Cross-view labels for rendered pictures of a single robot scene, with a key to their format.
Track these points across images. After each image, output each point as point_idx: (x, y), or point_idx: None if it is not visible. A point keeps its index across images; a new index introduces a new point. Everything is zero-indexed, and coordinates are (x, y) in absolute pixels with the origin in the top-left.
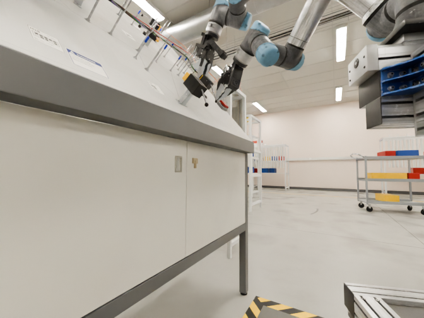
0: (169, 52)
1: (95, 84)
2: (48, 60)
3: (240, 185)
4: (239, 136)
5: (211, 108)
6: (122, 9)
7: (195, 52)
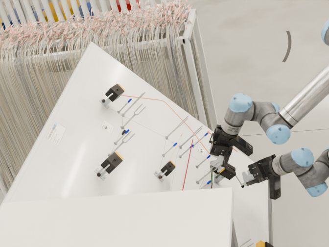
0: (126, 94)
1: None
2: None
3: None
4: (268, 200)
5: (236, 192)
6: None
7: (213, 153)
